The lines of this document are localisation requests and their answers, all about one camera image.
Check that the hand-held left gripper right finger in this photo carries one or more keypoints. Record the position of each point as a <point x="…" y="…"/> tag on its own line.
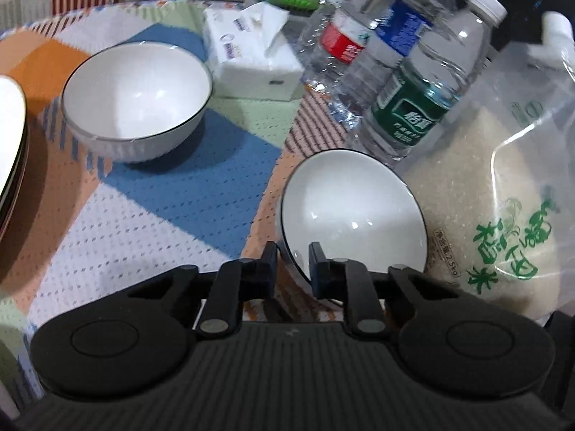
<point x="320" y="278"/>

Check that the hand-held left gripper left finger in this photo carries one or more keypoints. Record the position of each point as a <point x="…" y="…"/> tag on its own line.
<point x="269" y="274"/>

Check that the white ribbed bowl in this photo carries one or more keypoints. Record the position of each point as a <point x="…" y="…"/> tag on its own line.
<point x="134" y="94"/>
<point x="355" y="215"/>

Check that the blue plate with egg print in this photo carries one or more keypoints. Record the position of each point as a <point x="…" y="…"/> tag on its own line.
<point x="18" y="197"/>

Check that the patchwork tablecloth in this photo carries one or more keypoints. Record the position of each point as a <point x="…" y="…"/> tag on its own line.
<point x="179" y="197"/>

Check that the green label water bottle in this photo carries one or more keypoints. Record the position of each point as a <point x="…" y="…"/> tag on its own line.
<point x="409" y="107"/>

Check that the white tissue pack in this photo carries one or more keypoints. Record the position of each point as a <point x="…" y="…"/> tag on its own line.
<point x="251" y="72"/>

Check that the clear bag of rice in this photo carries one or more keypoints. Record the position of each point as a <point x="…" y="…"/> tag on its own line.
<point x="494" y="166"/>

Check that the red label water bottle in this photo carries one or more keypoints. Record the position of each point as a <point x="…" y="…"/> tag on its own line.
<point x="343" y="42"/>

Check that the blue label water bottle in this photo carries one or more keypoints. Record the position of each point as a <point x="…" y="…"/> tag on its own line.
<point x="402" y="24"/>

